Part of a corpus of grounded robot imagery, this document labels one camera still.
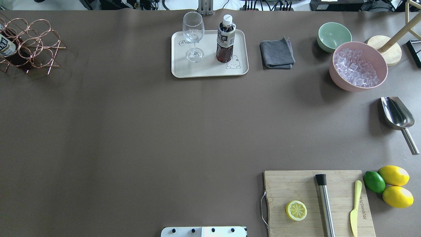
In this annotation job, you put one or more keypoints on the tea bottle one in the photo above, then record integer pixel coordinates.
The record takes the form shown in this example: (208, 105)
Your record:
(225, 39)

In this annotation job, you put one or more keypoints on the copper wire bottle basket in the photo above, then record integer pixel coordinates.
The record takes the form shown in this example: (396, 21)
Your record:
(39, 37)

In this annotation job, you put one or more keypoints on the tea bottle two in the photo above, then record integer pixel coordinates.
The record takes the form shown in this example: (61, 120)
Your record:
(15, 55)

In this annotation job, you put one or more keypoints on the cream rabbit tray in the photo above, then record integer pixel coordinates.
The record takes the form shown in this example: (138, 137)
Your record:
(181, 67)

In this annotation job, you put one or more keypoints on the grey folded cloth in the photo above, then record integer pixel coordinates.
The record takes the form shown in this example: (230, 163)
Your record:
(277, 54)

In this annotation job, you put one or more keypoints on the clear wine glass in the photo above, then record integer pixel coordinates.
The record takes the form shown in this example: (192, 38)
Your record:
(193, 31)

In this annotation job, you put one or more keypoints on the bamboo cutting board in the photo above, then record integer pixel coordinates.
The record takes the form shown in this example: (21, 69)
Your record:
(284, 186)

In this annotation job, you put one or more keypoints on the lemon half slice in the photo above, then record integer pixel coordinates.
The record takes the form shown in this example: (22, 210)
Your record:
(296, 210)

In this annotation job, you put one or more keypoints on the steel muddler black tip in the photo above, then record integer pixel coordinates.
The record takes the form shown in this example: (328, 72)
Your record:
(326, 208)

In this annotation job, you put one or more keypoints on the green empty bowl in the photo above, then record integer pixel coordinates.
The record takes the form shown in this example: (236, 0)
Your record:
(331, 35)

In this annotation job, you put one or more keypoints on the pink bowl of ice cubes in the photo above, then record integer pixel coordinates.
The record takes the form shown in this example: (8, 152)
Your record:
(356, 67)

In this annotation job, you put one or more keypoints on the yellow plastic knife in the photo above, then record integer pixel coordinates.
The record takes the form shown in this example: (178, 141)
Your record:
(353, 215)

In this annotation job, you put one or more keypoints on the green lime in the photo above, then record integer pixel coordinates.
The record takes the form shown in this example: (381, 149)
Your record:
(374, 181)

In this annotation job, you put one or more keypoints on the steel ice scoop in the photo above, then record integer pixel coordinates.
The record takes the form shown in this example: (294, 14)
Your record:
(400, 118)

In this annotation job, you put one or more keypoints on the wooden glass drying tree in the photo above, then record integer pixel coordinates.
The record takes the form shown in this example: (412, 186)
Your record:
(388, 47)

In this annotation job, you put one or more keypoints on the whole yellow lemon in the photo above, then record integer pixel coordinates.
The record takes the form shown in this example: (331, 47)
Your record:
(397, 197)

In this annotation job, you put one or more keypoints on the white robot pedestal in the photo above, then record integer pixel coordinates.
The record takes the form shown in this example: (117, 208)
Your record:
(205, 231)

